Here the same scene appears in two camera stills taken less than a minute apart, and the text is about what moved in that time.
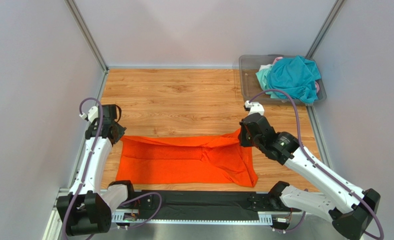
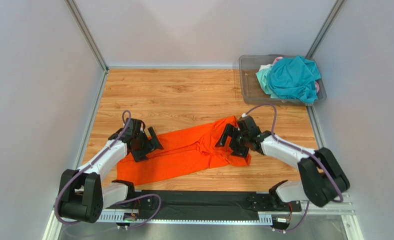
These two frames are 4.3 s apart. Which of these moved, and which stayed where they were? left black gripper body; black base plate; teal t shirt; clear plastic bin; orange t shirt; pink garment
Moved: left black gripper body; orange t shirt
Stayed: black base plate; clear plastic bin; teal t shirt; pink garment
